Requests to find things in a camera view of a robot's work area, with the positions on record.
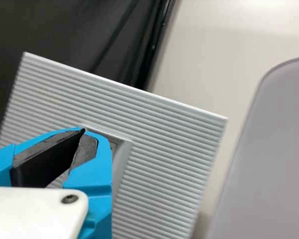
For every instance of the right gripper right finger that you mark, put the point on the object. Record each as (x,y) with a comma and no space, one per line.
(99,184)

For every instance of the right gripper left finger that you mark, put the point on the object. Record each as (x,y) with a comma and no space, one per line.
(40,159)

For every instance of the incubator door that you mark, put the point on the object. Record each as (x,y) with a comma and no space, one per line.
(164,149)

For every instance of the white box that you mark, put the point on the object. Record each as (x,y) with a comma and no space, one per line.
(269,161)

